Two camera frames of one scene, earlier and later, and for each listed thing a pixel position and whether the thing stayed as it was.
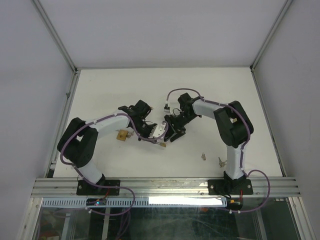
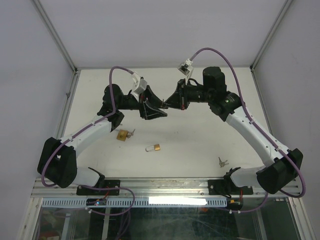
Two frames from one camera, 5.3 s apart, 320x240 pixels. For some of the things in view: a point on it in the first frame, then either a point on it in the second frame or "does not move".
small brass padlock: [163, 144] → [156, 147]
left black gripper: [151, 126] → [150, 106]
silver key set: [221, 163] does not move
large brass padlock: [122, 135] does not move
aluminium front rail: [168, 187] does not move
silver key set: [130, 133] does not move
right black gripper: [173, 132] → [179, 99]
